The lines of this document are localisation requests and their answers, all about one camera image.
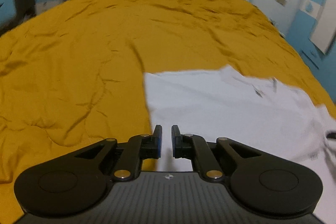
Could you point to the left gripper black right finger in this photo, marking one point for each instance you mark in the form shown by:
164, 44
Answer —
196, 149

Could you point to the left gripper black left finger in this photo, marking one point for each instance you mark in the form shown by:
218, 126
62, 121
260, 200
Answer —
132, 153

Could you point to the white Nevada sweatshirt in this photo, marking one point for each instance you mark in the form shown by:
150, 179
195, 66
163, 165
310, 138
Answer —
262, 113

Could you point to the mustard yellow quilt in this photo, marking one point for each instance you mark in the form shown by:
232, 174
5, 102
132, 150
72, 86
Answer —
74, 75

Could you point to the blue white wardrobe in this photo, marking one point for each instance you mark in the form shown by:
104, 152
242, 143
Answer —
312, 34

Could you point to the blue smiley chair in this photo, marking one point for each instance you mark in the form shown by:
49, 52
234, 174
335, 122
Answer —
8, 12

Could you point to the wall switch plate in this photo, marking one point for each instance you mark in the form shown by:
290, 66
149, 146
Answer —
281, 2

